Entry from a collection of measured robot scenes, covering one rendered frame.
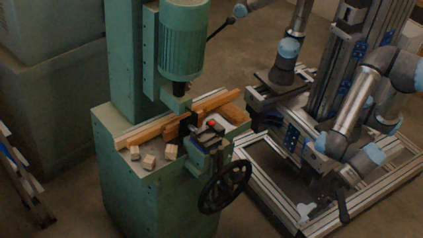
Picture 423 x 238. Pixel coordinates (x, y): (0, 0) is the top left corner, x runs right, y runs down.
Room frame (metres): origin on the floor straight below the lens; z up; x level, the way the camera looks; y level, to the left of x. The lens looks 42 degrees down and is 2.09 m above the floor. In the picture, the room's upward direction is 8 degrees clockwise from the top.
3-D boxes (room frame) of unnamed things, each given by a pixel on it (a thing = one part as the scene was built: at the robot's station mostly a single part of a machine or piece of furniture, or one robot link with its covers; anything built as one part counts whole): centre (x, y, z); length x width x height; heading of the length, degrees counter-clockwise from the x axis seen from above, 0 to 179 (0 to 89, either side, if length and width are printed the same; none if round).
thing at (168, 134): (1.23, 0.11, 0.93); 0.20 x 0.02 x 0.05; 135
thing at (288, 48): (1.85, -0.37, 0.98); 0.13 x 0.12 x 0.14; 165
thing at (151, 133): (1.31, 0.10, 0.92); 0.62 x 0.02 x 0.04; 135
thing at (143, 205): (1.35, 0.23, 0.36); 0.58 x 0.45 x 0.71; 45
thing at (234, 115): (1.39, -0.10, 0.92); 0.14 x 0.09 x 0.04; 45
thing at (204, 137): (1.14, -0.01, 0.99); 0.13 x 0.11 x 0.06; 135
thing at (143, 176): (1.20, 0.06, 0.87); 0.61 x 0.30 x 0.06; 135
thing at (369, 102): (1.46, -0.68, 0.98); 0.13 x 0.12 x 0.14; 62
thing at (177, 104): (1.28, 0.15, 1.03); 0.14 x 0.07 x 0.09; 45
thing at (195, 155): (1.14, 0.00, 0.92); 0.15 x 0.13 x 0.09; 135
